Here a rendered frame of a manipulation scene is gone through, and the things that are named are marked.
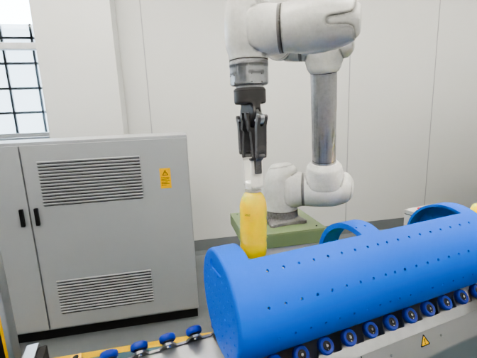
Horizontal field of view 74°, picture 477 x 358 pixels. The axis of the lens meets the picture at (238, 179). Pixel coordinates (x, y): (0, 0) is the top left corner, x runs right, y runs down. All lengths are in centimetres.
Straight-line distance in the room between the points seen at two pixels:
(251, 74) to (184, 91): 284
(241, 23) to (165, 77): 285
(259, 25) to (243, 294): 57
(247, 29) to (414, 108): 397
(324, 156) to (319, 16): 76
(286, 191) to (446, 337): 74
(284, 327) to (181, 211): 168
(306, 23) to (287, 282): 56
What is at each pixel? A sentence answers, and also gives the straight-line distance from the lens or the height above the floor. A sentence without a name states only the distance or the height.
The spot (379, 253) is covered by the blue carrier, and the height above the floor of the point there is 119.
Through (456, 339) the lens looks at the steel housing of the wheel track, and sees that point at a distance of 128.
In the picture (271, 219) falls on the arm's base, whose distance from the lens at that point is 146.
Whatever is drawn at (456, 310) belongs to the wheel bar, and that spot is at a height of 93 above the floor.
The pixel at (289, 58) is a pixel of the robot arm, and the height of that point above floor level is 176.
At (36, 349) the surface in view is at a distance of 88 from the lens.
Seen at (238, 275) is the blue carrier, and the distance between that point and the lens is 74.
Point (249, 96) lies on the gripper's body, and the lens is 73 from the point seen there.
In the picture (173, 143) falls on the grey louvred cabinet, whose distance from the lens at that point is 226.
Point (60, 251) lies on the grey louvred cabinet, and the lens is 257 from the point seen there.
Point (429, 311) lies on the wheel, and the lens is 117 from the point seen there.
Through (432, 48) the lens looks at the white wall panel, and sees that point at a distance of 477.
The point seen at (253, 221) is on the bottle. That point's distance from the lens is 77.
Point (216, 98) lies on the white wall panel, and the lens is 356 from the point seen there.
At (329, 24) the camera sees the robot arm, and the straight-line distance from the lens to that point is 71.
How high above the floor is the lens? 156
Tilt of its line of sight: 11 degrees down
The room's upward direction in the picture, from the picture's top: 2 degrees counter-clockwise
